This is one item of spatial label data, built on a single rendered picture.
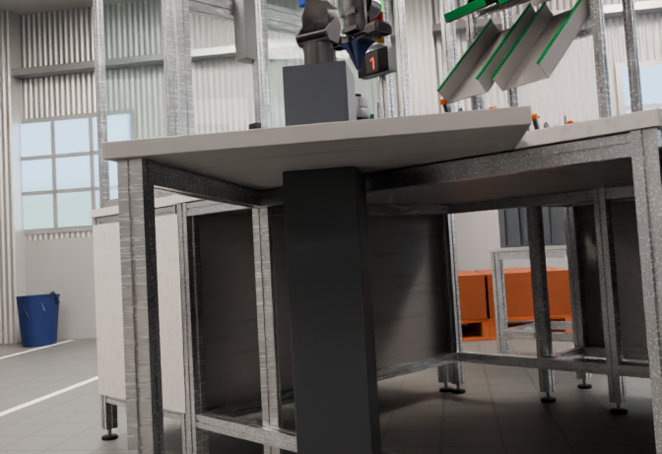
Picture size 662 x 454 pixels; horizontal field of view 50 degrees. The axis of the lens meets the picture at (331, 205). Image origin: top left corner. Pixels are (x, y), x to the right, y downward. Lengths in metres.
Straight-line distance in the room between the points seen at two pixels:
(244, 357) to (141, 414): 1.21
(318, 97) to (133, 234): 0.53
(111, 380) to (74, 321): 4.04
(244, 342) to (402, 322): 0.81
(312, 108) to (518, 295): 3.54
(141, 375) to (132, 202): 0.29
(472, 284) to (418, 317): 1.81
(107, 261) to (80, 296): 4.02
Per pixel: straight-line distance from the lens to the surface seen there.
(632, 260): 3.22
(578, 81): 6.13
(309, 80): 1.55
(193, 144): 1.19
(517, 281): 4.92
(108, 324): 2.76
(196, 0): 2.89
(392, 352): 2.96
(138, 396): 1.27
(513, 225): 3.88
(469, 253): 5.89
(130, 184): 1.25
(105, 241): 2.75
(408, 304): 3.03
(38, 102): 7.09
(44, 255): 6.91
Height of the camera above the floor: 0.66
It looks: 4 degrees up
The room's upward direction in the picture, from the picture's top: 3 degrees counter-clockwise
